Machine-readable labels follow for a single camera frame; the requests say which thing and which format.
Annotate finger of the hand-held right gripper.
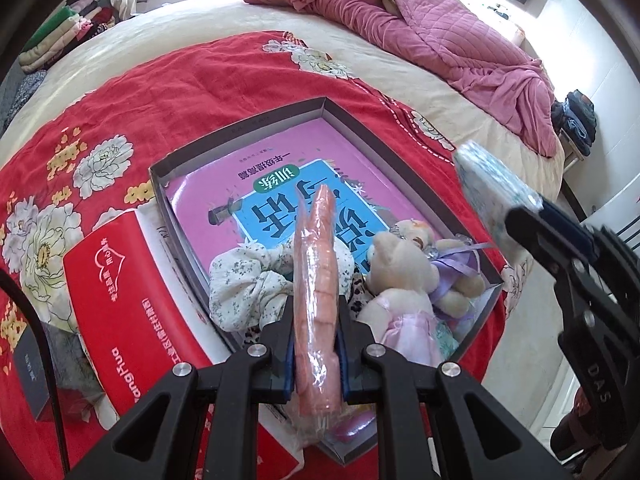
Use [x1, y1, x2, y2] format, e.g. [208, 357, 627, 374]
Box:
[542, 199, 608, 261]
[504, 207, 588, 281]

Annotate orange towel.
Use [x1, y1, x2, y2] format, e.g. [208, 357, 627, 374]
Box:
[291, 184, 346, 448]

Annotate stack of folded clothes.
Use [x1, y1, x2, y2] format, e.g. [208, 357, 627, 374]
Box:
[19, 0, 121, 75]

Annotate small teddy bear purple dress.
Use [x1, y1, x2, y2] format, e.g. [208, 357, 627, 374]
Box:
[390, 217, 493, 318]

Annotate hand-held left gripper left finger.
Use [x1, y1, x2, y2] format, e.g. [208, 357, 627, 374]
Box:
[62, 292, 301, 480]

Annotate dark clothes pile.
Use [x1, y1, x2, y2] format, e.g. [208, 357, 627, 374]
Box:
[550, 89, 598, 157]

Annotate bed with cream sheet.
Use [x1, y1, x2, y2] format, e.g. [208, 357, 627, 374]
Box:
[0, 0, 571, 480]

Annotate dark floral pillow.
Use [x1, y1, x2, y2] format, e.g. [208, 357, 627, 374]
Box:
[0, 69, 48, 131]

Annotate black cable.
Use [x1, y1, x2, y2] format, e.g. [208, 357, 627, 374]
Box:
[0, 270, 68, 480]

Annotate pink quilted blanket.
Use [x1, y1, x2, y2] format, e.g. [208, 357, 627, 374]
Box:
[242, 0, 558, 157]

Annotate white teddy bear pink dress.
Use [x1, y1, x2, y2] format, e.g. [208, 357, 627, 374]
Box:
[357, 230, 458, 368]

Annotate pink book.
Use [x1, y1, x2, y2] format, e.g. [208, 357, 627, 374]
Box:
[165, 117, 451, 311]

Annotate leopard print scrunchie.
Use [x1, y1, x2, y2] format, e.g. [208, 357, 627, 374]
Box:
[240, 270, 373, 346]

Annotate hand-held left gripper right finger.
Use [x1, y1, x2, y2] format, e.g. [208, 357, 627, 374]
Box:
[334, 294, 571, 480]

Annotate red floral blanket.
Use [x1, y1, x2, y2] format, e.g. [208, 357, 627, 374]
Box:
[0, 31, 536, 480]

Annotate dark blue box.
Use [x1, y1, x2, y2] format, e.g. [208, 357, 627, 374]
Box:
[11, 327, 53, 423]

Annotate chair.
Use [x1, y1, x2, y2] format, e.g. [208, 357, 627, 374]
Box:
[557, 127, 588, 211]

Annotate light blue tissue packet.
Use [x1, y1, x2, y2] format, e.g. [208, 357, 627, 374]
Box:
[454, 141, 545, 251]

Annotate dark cardboard box tray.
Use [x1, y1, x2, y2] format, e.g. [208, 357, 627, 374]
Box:
[149, 96, 503, 463]

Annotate small dark shelf items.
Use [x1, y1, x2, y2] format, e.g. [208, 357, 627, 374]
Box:
[475, 0, 511, 18]

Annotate red tissue box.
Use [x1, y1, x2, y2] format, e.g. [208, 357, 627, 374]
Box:
[62, 207, 306, 480]

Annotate white floral scrunchie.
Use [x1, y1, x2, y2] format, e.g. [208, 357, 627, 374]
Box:
[207, 240, 356, 333]

